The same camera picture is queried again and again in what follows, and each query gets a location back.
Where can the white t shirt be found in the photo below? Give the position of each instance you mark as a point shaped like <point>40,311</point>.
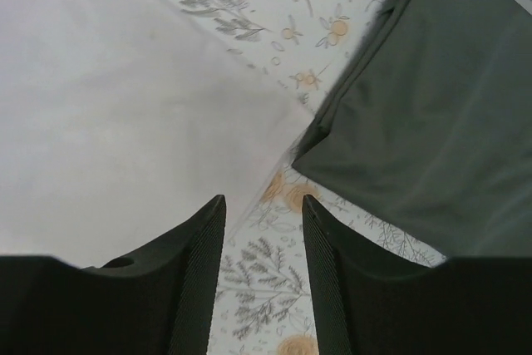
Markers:
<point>119,120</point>

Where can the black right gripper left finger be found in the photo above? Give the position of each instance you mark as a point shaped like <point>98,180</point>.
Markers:
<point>157,299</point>

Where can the floral patterned table mat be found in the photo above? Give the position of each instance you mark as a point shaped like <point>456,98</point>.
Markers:
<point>263,302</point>

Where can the folded dark green t shirt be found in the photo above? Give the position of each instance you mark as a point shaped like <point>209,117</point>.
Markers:
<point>429,128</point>

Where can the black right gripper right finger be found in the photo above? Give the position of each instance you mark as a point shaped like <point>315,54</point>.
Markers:
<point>368,300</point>

